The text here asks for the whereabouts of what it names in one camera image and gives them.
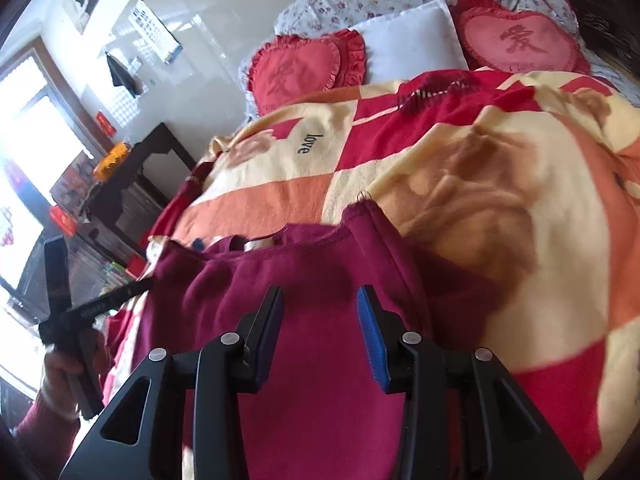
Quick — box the window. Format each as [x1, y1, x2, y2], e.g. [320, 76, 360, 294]
[0, 35, 103, 306]

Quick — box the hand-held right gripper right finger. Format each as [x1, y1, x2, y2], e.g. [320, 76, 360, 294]
[356, 285, 583, 480]

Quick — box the red gift box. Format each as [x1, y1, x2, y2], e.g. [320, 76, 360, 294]
[49, 205, 79, 237]

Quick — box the person's left forearm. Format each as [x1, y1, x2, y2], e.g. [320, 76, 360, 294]
[14, 385, 82, 468]

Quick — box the dark wooden table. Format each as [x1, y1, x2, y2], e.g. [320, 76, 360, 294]
[86, 122, 199, 263]

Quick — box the red heart-shaped pillow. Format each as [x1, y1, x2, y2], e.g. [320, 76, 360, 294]
[248, 29, 368, 117]
[452, 0, 594, 77]

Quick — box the maroon fleece garment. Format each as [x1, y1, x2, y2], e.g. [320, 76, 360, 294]
[132, 200, 503, 480]

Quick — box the dark wooden headboard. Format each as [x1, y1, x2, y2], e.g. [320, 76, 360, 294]
[537, 0, 640, 81]

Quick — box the printed brown gift box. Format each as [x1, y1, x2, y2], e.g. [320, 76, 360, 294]
[50, 150, 97, 211]

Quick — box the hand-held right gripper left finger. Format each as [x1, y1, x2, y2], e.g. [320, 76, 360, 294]
[60, 285, 286, 480]

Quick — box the orange plastic basket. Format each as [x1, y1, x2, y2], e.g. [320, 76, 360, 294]
[92, 142, 132, 181]

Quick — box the wall calendar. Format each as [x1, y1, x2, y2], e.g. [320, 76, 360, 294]
[127, 0, 182, 65]

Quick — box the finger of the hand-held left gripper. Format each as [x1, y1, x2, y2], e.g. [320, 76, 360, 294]
[120, 279, 154, 305]

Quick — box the dark cloth hanging on wall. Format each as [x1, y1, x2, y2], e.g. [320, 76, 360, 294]
[105, 52, 137, 97]

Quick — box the checkered red cream fleece blanket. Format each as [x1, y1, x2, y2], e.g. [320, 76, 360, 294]
[100, 67, 640, 480]

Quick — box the white pillow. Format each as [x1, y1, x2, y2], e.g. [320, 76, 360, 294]
[347, 0, 471, 84]

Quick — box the person's left hand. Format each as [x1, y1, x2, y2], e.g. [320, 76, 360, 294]
[42, 331, 109, 418]

